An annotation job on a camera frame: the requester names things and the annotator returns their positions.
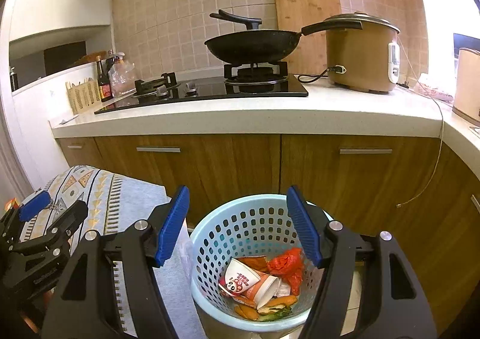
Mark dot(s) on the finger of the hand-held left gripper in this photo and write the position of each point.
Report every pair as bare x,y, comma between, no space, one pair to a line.
69,217
33,207

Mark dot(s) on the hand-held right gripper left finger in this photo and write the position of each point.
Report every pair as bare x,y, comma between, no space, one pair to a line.
172,226

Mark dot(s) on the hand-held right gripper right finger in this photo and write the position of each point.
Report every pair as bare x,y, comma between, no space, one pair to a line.
305,230

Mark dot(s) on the red plastic bag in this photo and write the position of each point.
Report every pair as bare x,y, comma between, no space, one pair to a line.
285,264

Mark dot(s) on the light blue perforated basket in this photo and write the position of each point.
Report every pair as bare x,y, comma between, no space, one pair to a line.
255,200

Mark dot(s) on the orange paper cup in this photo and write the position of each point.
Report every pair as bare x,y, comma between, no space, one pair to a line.
262,288

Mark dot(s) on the orange food scrap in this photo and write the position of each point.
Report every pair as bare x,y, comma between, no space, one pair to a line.
245,312
281,302

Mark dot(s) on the white cartoon paper cup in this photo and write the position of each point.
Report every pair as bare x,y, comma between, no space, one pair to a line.
238,275

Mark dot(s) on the green leafy vegetable scrap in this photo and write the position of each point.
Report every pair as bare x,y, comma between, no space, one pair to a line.
275,314

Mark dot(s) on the colourful puzzle cube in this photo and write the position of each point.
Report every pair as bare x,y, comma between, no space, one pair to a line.
10,205

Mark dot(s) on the patterned tablecloth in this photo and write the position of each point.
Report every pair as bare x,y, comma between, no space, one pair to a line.
123,192

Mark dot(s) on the wooden kitchen base cabinet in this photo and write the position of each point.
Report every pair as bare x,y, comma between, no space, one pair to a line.
232,166

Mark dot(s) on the paper slip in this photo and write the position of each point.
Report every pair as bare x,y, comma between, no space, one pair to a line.
68,121

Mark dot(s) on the woven wicker basket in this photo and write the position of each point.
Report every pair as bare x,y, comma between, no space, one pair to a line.
84,95

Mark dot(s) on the small dark bottle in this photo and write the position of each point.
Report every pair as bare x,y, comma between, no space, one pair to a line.
14,80

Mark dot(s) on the dark sauce bottle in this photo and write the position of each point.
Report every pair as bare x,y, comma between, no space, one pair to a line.
104,87
114,61

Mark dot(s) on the black glass gas stove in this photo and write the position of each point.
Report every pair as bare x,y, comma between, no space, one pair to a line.
210,89

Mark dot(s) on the clear plastic bag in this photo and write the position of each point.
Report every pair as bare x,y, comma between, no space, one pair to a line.
122,80

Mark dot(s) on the brown cardboard box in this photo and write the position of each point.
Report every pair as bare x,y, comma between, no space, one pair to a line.
92,57

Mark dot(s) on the brown rice cooker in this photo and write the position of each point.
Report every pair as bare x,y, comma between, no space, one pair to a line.
356,57

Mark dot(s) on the patterned cloth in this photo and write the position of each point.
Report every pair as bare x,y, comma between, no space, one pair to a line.
435,89

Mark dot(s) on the black wok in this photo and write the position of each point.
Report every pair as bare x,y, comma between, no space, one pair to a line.
251,46

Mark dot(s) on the wooden cutting board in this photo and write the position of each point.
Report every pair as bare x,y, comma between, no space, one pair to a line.
300,12

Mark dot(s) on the beige countertop appliance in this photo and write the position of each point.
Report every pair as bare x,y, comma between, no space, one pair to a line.
467,83

